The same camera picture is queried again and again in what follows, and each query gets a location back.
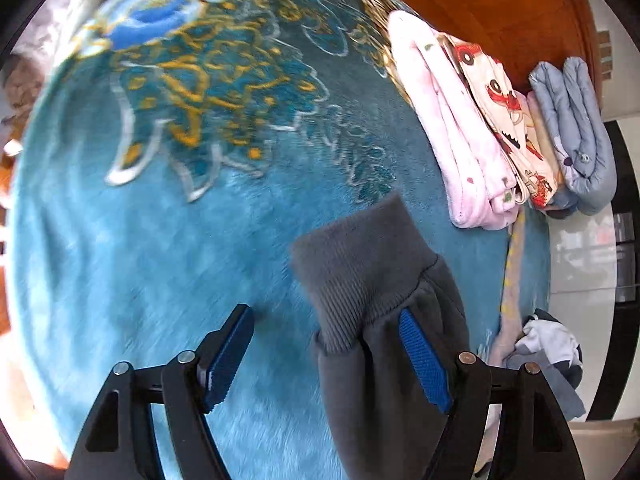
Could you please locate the pink folded fleece blanket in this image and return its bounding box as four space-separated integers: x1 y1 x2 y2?
387 10 520 231

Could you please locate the pastel yellow folded blanket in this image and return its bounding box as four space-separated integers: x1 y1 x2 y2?
526 91 564 188

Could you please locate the blue grey folded quilt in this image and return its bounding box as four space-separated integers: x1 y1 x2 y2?
528 56 617 216

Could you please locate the cream cartoon print folded blanket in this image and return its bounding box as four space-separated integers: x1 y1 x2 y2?
438 32 558 210

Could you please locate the white and navy crumpled garment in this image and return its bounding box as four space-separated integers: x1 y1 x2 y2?
504 309 586 422

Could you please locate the dark grey sweatshirt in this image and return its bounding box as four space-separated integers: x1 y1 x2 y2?
291 193 470 479

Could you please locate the beige yellow patterned sheet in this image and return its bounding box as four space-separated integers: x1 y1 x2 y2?
488 209 526 366

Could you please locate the teal floral plush blanket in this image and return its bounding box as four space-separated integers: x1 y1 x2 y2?
6 0 513 479

